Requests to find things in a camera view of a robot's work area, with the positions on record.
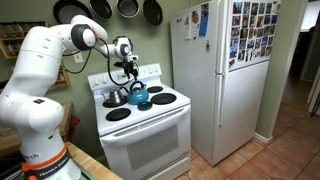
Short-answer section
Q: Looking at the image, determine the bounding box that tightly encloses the white refrigerator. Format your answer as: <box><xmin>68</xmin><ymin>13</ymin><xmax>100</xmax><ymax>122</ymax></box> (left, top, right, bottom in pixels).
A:
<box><xmin>169</xmin><ymin>0</ymin><xmax>283</xmax><ymax>167</ymax></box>

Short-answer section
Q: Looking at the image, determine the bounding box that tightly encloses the blue enamel kettle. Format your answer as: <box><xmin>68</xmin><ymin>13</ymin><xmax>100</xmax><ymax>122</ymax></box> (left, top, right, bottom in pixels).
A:
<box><xmin>120</xmin><ymin>80</ymin><xmax>150</xmax><ymax>106</ymax></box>

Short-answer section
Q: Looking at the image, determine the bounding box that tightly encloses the black hanging frying pan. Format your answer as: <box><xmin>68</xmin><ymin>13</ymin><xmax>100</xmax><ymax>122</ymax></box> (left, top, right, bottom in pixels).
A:
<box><xmin>52</xmin><ymin>0</ymin><xmax>94</xmax><ymax>25</ymax></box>
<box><xmin>88</xmin><ymin>0</ymin><xmax>114</xmax><ymax>21</ymax></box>
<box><xmin>115</xmin><ymin>0</ymin><xmax>141</xmax><ymax>19</ymax></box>
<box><xmin>142</xmin><ymin>0</ymin><xmax>165</xmax><ymax>27</ymax></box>

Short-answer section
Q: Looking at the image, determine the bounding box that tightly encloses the teal spoon rest dish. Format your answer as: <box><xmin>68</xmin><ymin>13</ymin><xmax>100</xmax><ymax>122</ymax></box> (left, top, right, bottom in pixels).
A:
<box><xmin>137</xmin><ymin>100</ymin><xmax>154</xmax><ymax>112</ymax></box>

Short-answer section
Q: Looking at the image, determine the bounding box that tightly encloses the white electric stove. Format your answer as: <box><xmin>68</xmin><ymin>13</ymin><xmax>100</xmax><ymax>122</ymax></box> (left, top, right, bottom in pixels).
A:
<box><xmin>86</xmin><ymin>62</ymin><xmax>193</xmax><ymax>180</ymax></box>

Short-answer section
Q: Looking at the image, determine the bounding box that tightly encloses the blue flyer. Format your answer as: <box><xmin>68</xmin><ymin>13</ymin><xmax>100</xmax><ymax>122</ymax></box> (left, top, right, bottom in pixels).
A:
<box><xmin>198</xmin><ymin>2</ymin><xmax>211</xmax><ymax>38</ymax></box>

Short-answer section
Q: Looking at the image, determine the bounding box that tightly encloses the silver steel kettle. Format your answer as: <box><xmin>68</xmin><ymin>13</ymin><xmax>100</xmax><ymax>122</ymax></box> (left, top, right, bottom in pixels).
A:
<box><xmin>100</xmin><ymin>87</ymin><xmax>127</xmax><ymax>105</ymax></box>

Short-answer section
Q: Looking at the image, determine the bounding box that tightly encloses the fridge photo collage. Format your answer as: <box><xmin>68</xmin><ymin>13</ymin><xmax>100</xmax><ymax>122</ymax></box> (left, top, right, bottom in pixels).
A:
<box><xmin>227</xmin><ymin>0</ymin><xmax>282</xmax><ymax>70</ymax></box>

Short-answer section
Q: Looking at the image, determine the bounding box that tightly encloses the wooden wall spice rack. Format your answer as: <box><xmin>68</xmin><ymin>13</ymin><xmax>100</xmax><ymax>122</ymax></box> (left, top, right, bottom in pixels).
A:
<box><xmin>0</xmin><ymin>21</ymin><xmax>72</xmax><ymax>91</ymax></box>

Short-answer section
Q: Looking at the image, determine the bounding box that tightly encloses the large black coil burner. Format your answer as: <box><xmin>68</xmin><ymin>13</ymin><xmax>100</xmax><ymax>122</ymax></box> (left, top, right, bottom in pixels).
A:
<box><xmin>150</xmin><ymin>92</ymin><xmax>178</xmax><ymax>106</ymax></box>
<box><xmin>102</xmin><ymin>97</ymin><xmax>129</xmax><ymax>109</ymax></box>

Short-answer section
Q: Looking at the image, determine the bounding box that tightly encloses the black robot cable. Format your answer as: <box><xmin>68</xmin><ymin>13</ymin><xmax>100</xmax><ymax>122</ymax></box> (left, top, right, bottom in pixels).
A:
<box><xmin>61</xmin><ymin>37</ymin><xmax>135</xmax><ymax>87</ymax></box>

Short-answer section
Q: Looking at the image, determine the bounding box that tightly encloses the red cloth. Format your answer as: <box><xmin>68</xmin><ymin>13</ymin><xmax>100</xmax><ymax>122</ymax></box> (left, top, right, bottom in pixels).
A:
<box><xmin>65</xmin><ymin>116</ymin><xmax>81</xmax><ymax>142</ymax></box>

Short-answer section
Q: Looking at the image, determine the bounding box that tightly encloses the orange printed paper note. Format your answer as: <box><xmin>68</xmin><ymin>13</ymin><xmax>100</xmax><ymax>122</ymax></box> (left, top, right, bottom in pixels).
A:
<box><xmin>190</xmin><ymin>7</ymin><xmax>201</xmax><ymax>33</ymax></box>

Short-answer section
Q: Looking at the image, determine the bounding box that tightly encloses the white paper note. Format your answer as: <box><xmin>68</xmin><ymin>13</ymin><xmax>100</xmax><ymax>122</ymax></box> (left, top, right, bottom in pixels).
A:
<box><xmin>183</xmin><ymin>13</ymin><xmax>193</xmax><ymax>41</ymax></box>

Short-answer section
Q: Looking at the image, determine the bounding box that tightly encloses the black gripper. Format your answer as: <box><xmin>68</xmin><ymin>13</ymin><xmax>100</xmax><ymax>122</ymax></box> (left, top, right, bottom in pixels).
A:
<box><xmin>113</xmin><ymin>60</ymin><xmax>140</xmax><ymax>82</ymax></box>

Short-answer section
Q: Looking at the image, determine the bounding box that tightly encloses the small black coil burner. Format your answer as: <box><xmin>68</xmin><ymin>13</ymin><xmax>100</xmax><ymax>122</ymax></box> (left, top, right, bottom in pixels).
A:
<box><xmin>146</xmin><ymin>85</ymin><xmax>165</xmax><ymax>94</ymax></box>
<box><xmin>105</xmin><ymin>107</ymin><xmax>132</xmax><ymax>122</ymax></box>

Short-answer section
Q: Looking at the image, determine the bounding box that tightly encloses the white light switch plate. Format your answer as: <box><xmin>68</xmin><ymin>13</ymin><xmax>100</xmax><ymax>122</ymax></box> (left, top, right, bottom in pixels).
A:
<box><xmin>72</xmin><ymin>51</ymin><xmax>85</xmax><ymax>65</ymax></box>

